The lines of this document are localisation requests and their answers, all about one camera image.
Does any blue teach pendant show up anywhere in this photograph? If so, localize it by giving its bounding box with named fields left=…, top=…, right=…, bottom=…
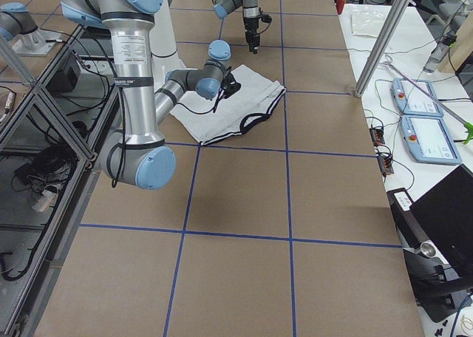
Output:
left=391, top=78, right=443, bottom=118
left=401, top=115, right=462, bottom=166

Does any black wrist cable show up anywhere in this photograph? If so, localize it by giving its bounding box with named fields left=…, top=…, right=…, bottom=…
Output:
left=173, top=85, right=226, bottom=115

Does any aluminium frame post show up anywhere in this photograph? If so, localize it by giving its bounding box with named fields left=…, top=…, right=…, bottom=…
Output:
left=354, top=0, right=410, bottom=98

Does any black laptop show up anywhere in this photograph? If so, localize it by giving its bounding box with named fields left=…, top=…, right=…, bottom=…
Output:
left=410, top=164, right=472, bottom=276

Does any lower blue teach pendant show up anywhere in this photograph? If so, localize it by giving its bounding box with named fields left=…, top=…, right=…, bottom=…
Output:
left=401, top=115, right=462, bottom=166

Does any clear water bottle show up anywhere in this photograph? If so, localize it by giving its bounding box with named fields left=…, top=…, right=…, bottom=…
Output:
left=423, top=34, right=457, bottom=73

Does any black aluminium frame rail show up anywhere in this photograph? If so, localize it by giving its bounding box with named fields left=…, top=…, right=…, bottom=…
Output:
left=1, top=27, right=118, bottom=336

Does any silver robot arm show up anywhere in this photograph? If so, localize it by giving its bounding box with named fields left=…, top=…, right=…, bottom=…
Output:
left=211, top=0, right=263, bottom=54
left=61, top=0, right=231, bottom=190

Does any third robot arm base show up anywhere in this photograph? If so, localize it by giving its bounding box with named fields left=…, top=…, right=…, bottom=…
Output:
left=1, top=2, right=62, bottom=56

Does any grey cartoon print t-shirt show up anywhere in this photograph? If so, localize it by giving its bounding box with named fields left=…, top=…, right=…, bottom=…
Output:
left=171, top=64, right=286, bottom=146

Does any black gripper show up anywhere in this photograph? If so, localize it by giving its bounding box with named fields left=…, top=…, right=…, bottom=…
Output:
left=221, top=74, right=237, bottom=95
left=243, top=16, right=260, bottom=54

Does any green handled grabber tool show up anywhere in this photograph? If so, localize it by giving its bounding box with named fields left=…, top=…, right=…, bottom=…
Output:
left=381, top=57, right=473, bottom=145

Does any upper blue teach pendant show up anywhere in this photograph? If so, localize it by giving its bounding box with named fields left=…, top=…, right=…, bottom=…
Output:
left=391, top=78, right=443, bottom=118

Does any black metal stand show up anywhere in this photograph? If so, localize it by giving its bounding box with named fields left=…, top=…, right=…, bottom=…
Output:
left=387, top=188, right=472, bottom=322

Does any clear plastic bag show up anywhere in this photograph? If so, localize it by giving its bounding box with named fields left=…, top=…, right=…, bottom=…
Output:
left=351, top=10, right=387, bottom=38

